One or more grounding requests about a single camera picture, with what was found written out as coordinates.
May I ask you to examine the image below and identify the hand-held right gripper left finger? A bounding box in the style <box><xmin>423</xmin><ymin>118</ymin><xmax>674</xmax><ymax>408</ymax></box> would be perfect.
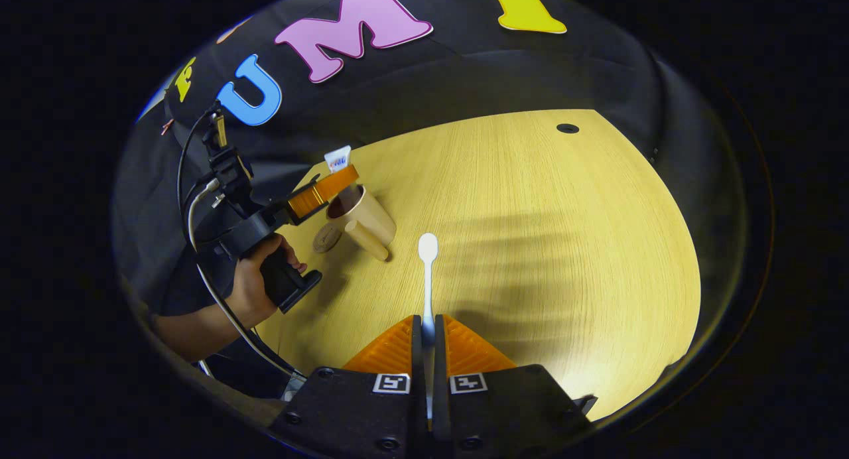
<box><xmin>269</xmin><ymin>315</ymin><xmax>425</xmax><ymax>456</ymax></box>

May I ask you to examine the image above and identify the black backdrop cloth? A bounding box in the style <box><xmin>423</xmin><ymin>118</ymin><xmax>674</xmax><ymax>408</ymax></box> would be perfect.
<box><xmin>113</xmin><ymin>0</ymin><xmax>750</xmax><ymax>393</ymax></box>

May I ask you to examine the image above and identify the person's dark clothing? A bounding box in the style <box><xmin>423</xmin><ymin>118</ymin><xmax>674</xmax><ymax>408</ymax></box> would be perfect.
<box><xmin>199</xmin><ymin>340</ymin><xmax>306</xmax><ymax>400</ymax></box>

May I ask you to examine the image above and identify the black cable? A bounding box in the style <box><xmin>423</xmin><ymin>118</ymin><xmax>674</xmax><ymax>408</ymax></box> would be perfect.
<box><xmin>176</xmin><ymin>101</ymin><xmax>226</xmax><ymax>247</ymax></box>

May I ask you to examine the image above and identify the beige cup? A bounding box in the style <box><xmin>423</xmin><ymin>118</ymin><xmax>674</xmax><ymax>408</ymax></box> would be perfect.
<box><xmin>325</xmin><ymin>184</ymin><xmax>397</xmax><ymax>262</ymax></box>

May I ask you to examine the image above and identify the light blue toothbrush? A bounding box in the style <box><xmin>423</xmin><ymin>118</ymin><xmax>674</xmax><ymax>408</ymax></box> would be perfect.
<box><xmin>418</xmin><ymin>233</ymin><xmax>440</xmax><ymax>420</ymax></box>

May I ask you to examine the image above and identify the white toothpaste tube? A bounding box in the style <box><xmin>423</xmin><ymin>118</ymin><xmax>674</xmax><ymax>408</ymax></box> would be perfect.
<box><xmin>324</xmin><ymin>145</ymin><xmax>354</xmax><ymax>176</ymax></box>

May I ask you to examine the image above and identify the white cable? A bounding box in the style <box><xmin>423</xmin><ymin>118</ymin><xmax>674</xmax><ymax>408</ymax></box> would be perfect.
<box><xmin>188</xmin><ymin>178</ymin><xmax>307</xmax><ymax>381</ymax></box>

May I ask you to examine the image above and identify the round cork coaster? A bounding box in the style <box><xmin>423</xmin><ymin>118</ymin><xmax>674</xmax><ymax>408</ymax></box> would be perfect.
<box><xmin>312</xmin><ymin>223</ymin><xmax>343</xmax><ymax>254</ymax></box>

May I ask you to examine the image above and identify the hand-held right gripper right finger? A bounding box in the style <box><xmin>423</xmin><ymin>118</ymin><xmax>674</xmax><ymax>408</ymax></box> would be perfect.
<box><xmin>432</xmin><ymin>314</ymin><xmax>594</xmax><ymax>456</ymax></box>

